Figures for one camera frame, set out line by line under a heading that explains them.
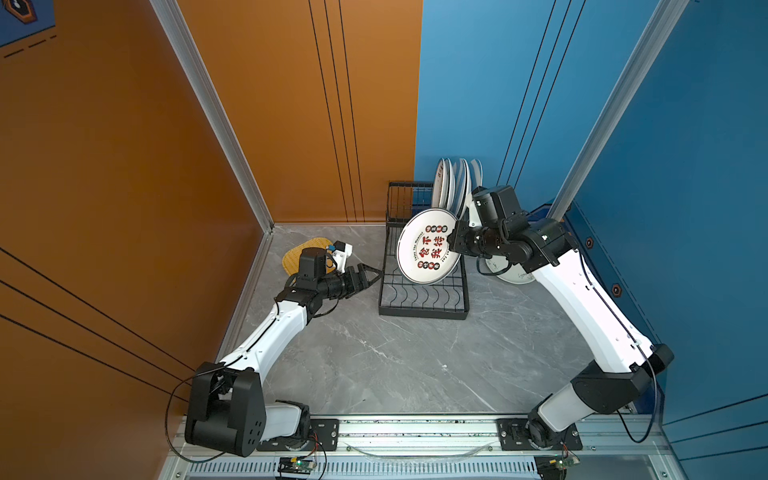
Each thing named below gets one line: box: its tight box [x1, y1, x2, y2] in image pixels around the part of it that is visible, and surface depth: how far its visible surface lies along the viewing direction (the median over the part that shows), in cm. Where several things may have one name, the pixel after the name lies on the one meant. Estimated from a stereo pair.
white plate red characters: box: [396, 208, 461, 286], surface depth 75 cm
